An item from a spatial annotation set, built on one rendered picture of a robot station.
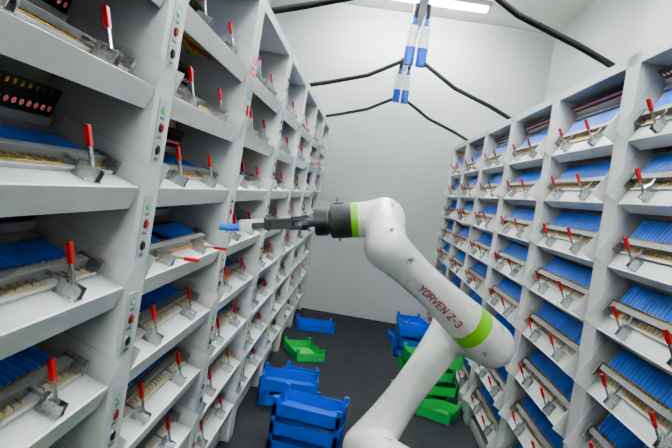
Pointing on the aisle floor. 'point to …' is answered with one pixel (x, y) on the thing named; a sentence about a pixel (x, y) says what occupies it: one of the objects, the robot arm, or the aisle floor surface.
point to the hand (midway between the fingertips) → (253, 225)
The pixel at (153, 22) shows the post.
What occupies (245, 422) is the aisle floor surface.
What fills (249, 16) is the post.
